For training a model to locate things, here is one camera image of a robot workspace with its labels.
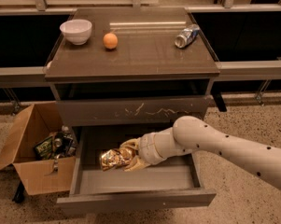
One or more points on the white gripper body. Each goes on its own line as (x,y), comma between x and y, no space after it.
(147,148)

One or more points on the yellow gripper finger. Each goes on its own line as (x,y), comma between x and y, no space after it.
(132,144)
(135,163)

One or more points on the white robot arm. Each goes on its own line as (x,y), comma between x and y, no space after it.
(189,134)

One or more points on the open grey bottom drawer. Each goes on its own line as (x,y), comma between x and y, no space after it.
(172,184)

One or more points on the scratched grey middle drawer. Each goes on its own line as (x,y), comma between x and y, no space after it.
(130,111)

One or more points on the grey drawer cabinet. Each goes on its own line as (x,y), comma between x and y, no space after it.
(145,64)

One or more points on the blue silver soda can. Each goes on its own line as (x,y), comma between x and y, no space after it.
(187,36)

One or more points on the dark cans in box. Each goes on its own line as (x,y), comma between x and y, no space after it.
(63,144)

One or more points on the green snack bag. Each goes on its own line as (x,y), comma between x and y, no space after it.
(44,149)

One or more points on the brown cardboard box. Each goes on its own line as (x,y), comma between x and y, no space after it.
(31,126)

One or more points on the orange fruit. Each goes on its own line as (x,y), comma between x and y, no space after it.
(110,41)

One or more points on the white ceramic bowl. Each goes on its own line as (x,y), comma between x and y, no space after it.
(76,31)

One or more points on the grey metal window rail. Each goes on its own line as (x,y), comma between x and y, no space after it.
(28,77)

